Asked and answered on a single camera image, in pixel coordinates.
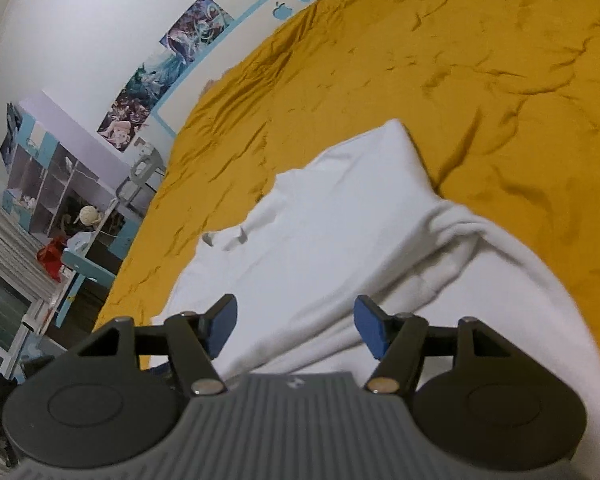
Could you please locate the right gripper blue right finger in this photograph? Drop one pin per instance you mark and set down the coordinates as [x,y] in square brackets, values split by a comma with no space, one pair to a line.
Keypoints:
[396,342]

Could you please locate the anime wall posters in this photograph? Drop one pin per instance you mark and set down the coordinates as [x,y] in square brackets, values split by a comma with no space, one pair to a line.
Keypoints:
[185,41]

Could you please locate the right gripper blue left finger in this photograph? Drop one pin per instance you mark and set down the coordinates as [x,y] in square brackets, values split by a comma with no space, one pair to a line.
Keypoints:
[194,341]

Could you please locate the red bag on desk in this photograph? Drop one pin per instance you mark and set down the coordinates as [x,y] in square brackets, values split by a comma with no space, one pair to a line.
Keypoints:
[49,257]

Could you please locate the grey metal folding stool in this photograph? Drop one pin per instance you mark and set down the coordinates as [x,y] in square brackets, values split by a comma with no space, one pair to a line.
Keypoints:
[148,165]

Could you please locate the lilac blue bookshelf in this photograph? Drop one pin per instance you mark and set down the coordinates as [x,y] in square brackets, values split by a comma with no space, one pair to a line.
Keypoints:
[54,168]

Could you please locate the white Nevada sweatshirt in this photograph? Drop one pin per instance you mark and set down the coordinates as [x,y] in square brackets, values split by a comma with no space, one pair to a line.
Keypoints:
[363,219]

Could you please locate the white blue desk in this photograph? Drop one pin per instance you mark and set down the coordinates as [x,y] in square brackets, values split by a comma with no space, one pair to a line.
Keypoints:
[43,338]

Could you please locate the cream knitted hat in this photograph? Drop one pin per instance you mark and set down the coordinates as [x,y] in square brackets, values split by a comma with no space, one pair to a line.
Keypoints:
[89,216]

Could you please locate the white blue apple headboard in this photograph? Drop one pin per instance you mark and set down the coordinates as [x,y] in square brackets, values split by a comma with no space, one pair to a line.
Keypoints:
[240,38]

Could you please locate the blue wooden chair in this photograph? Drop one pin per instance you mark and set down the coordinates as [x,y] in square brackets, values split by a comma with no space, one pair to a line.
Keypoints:
[85,270]

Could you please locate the window with white frame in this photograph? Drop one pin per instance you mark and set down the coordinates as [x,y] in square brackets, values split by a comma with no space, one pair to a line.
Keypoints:
[23,282]

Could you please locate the mustard yellow quilted bedspread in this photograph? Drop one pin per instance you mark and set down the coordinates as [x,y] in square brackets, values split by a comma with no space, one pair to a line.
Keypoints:
[501,98]

